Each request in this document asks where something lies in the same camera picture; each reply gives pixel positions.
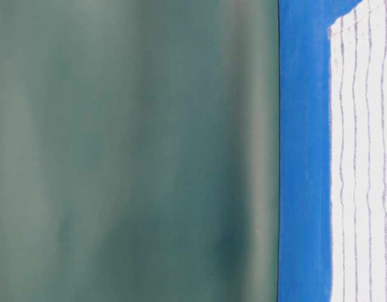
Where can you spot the white striped towel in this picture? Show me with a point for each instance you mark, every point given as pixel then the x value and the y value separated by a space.
pixel 358 153

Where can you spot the blue table cloth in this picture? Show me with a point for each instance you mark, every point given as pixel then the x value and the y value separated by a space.
pixel 305 267

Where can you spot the green blurred panel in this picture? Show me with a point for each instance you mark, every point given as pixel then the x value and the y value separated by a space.
pixel 138 150

